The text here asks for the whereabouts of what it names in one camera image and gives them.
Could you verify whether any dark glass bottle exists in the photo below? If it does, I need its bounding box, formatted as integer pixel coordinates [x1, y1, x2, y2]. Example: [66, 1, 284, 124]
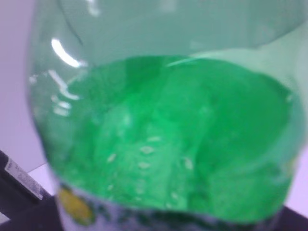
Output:
[0, 152, 63, 231]

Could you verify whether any green sprite bottle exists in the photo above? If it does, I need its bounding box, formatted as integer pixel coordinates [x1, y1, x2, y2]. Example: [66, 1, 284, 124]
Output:
[27, 0, 308, 231]

